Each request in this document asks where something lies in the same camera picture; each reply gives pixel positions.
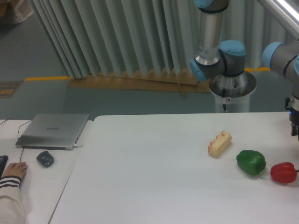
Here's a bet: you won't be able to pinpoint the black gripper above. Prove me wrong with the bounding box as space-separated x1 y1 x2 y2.
289 109 299 136

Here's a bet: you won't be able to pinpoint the red bell pepper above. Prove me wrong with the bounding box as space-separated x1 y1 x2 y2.
270 162 299 183

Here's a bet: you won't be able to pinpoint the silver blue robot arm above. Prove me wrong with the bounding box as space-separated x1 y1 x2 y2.
190 0 299 136

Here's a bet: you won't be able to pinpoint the striped cream sleeve forearm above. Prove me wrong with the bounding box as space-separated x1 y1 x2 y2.
0 176 25 224

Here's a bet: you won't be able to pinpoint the person's hand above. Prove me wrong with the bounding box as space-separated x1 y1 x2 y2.
2 162 28 179

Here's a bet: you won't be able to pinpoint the green bell pepper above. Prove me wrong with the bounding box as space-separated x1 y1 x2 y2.
236 150 266 176

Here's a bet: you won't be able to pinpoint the beige toy cake slice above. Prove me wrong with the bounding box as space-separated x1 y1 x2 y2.
208 130 232 157

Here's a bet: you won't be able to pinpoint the brown cardboard sheet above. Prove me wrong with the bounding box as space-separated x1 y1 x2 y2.
68 69 210 97

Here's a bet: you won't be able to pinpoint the pale green folding curtain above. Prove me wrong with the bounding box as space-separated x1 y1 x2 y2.
30 0 299 78

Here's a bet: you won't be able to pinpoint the dark grey small tray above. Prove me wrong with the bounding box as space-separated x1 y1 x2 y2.
36 151 55 168

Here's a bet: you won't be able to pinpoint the silver closed laptop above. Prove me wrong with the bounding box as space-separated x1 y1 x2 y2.
15 113 89 150

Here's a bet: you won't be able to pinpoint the black keyboard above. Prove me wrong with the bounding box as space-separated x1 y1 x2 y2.
0 155 8 177

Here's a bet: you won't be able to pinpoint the cardboard boxes in corner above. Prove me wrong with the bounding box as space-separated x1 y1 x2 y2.
0 0 34 25

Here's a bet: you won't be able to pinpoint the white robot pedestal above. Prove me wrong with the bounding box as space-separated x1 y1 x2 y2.
210 89 255 113

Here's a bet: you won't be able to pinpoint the black mouse cable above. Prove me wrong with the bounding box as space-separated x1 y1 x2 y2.
18 120 32 163

